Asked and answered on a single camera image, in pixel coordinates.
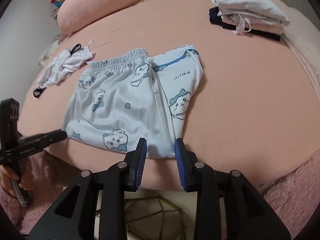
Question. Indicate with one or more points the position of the pink round bed sheet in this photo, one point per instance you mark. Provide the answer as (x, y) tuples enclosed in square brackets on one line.
[(255, 109)]

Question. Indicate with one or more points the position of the gold wire basket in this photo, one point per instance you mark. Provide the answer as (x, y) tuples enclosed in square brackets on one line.
[(154, 217)]

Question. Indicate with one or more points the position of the white crumpled clothes pile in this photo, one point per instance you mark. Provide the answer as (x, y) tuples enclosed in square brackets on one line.
[(62, 66)]

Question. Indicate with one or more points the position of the folded white clothes stack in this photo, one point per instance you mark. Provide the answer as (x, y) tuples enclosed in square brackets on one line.
[(248, 15)]

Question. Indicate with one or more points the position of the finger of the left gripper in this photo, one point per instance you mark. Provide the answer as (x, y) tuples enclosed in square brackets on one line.
[(45, 139)]

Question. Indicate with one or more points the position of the rolled pink quilt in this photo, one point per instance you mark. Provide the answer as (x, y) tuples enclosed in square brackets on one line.
[(74, 15)]

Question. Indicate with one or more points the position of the light blue cartoon pajama pants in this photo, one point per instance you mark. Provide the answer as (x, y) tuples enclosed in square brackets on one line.
[(120, 100)]

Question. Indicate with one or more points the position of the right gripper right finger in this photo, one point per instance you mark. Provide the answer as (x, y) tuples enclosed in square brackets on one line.
[(248, 215)]

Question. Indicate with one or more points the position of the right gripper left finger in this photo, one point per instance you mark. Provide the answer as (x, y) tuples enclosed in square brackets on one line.
[(72, 215)]

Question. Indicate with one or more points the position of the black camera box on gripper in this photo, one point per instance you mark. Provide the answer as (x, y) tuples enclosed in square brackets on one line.
[(9, 119)]

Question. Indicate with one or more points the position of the folded navy garment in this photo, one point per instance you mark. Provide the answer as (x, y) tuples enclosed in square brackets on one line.
[(217, 20)]

